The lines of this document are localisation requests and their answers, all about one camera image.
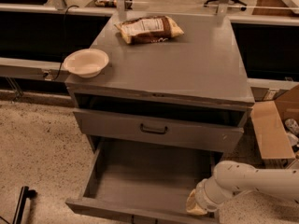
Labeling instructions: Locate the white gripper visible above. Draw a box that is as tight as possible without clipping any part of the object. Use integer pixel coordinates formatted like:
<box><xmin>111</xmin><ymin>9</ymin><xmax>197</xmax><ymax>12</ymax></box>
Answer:
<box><xmin>186</xmin><ymin>177</ymin><xmax>233</xmax><ymax>216</ymax></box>

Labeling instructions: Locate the grey drawer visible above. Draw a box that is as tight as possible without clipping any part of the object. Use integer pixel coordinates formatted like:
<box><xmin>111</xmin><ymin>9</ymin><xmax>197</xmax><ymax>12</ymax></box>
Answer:
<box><xmin>74</xmin><ymin>108</ymin><xmax>244</xmax><ymax>152</ymax></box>
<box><xmin>66</xmin><ymin>140</ymin><xmax>219</xmax><ymax>224</ymax></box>

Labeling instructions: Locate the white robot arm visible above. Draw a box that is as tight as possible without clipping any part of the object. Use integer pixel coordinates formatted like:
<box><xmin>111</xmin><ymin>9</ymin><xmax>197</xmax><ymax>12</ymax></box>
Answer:
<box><xmin>186</xmin><ymin>161</ymin><xmax>299</xmax><ymax>216</ymax></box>

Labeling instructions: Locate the grey top drawer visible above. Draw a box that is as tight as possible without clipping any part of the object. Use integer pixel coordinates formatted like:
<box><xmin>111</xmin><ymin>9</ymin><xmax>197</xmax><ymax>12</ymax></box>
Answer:
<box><xmin>74</xmin><ymin>108</ymin><xmax>244</xmax><ymax>152</ymax></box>

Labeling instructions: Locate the grey drawer cabinet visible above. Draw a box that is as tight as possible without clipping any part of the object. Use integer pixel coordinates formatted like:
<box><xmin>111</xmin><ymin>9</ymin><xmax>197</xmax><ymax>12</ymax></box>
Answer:
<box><xmin>64</xmin><ymin>10</ymin><xmax>256</xmax><ymax>161</ymax></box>

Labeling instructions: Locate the cardboard box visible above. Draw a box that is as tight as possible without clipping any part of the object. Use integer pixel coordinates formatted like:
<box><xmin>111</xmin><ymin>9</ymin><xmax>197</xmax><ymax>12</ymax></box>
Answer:
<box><xmin>250</xmin><ymin>86</ymin><xmax>299</xmax><ymax>169</ymax></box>

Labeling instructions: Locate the black bar on floor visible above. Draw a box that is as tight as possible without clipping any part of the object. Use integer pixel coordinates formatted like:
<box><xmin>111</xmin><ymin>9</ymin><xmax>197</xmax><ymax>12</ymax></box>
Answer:
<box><xmin>12</xmin><ymin>186</ymin><xmax>37</xmax><ymax>224</ymax></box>

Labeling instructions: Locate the white bowl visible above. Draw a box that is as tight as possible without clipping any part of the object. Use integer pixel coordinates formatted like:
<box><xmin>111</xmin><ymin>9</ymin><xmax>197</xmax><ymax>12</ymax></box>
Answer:
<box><xmin>64</xmin><ymin>49</ymin><xmax>109</xmax><ymax>78</ymax></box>

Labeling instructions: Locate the brown chip bag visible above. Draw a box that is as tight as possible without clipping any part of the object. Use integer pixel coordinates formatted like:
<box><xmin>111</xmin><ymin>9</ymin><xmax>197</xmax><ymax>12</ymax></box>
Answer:
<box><xmin>115</xmin><ymin>16</ymin><xmax>184</xmax><ymax>45</ymax></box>

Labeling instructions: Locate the wooden cabinet background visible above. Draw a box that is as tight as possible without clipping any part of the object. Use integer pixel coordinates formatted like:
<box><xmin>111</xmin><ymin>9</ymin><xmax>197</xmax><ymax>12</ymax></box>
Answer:
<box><xmin>252</xmin><ymin>0</ymin><xmax>298</xmax><ymax>17</ymax></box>

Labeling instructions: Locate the black cable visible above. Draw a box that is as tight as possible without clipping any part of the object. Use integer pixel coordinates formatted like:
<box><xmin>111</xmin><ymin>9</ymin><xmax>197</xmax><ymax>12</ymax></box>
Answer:
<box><xmin>50</xmin><ymin>5</ymin><xmax>80</xmax><ymax>82</ymax></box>

